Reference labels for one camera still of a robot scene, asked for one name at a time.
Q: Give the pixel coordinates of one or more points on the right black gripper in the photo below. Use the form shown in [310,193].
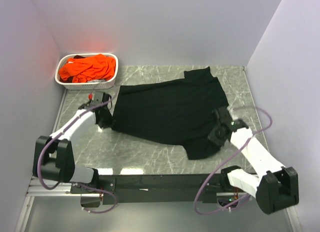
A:
[214,139]

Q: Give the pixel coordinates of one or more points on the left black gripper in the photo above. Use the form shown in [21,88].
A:
[109,123]

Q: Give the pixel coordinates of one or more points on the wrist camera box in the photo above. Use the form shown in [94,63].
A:
[222,115]
[99,98]

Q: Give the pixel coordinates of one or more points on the white plastic laundry basket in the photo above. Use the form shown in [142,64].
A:
[97,84]

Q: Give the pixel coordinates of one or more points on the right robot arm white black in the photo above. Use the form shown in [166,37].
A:
[274,186]

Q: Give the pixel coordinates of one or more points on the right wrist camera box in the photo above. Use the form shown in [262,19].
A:
[222,115]

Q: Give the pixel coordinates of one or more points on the orange t-shirt in basket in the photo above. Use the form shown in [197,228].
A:
[81,69]

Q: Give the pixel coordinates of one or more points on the black t-shirt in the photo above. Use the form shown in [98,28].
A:
[176,112]

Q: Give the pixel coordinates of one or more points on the aluminium rail frame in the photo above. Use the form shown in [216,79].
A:
[35,189]

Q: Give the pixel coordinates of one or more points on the black base beam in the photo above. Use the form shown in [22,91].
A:
[166,188]

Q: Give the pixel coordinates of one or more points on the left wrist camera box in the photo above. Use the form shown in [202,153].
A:
[99,98]

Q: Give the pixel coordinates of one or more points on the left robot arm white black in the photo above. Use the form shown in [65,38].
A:
[53,155]

